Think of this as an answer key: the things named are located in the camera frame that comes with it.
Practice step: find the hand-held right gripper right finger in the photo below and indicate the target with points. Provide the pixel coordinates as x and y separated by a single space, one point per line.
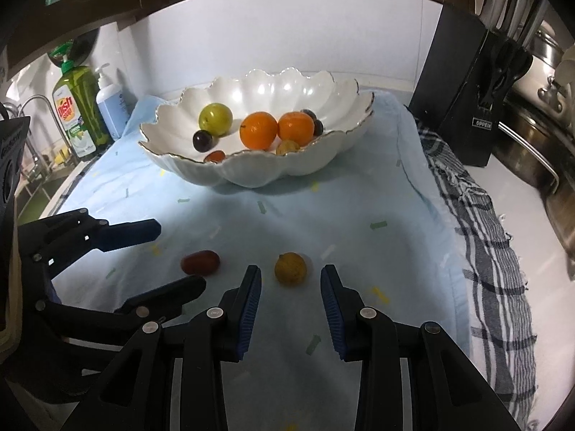
334 314

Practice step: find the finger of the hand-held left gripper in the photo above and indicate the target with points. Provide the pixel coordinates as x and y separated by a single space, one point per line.
175 292
130 234

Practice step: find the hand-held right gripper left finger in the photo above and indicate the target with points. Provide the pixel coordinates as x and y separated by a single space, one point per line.
249 314

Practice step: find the red jujube date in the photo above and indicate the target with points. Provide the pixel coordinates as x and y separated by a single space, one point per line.
214 156
200 262

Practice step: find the small yellow-brown fruit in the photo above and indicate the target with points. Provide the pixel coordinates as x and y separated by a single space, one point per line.
287 147
291 269

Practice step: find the large dark plum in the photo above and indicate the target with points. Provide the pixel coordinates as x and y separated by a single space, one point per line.
202 141

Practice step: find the orange mandarin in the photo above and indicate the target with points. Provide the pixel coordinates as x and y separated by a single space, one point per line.
258 130
295 126

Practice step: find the small dark plum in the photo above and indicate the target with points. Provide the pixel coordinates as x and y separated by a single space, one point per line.
318 127

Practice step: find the white scalloped ceramic bowl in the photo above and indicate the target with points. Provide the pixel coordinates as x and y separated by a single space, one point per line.
269 94

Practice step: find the light blue cloth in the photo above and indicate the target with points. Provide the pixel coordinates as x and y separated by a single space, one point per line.
359 233

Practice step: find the steel kitchen sink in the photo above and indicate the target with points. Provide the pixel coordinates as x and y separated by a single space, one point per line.
36 197

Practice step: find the yellow sponge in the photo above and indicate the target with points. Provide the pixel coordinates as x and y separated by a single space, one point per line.
63 157

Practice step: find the blue pump soap bottle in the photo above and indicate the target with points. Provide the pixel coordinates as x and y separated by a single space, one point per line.
110 107

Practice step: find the green plum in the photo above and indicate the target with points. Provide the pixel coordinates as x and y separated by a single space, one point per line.
215 119

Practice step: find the green dish soap bottle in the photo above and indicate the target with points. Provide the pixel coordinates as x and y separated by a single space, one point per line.
83 98

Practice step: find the chrome faucet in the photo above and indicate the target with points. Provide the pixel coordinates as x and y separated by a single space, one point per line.
38 98

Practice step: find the grey checked towel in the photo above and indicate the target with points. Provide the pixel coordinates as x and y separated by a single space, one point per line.
489 251

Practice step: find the dark hanging pan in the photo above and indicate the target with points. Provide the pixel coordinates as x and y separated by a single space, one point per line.
83 47

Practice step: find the low steel pot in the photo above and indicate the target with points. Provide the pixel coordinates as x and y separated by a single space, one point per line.
561 224

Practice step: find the steel pot with lid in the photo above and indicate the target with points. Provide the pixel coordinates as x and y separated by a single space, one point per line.
525 143

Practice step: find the black knife block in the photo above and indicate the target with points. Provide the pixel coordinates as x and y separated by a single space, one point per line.
453 76

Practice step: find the tall steel pot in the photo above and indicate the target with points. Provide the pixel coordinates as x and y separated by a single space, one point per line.
541 49

